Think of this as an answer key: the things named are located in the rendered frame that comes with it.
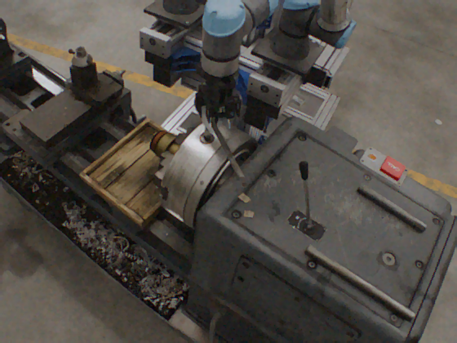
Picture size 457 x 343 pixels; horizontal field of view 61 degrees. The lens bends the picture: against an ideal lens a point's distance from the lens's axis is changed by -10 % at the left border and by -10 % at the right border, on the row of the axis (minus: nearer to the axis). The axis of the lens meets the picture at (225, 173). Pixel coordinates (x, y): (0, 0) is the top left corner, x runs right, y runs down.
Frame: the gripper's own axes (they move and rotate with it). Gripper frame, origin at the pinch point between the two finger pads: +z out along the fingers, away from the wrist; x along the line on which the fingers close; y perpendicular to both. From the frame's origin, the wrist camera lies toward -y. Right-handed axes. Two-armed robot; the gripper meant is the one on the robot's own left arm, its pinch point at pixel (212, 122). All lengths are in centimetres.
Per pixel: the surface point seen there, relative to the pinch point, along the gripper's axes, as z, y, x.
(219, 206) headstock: 7.2, 18.6, -3.9
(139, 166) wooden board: 45, -24, -18
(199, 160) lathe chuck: 11.4, 2.2, -3.8
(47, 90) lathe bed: 48, -77, -49
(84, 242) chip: 75, -16, -46
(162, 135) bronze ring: 22.3, -17.0, -9.7
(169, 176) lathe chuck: 16.3, 1.8, -11.9
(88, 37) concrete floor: 143, -237, -32
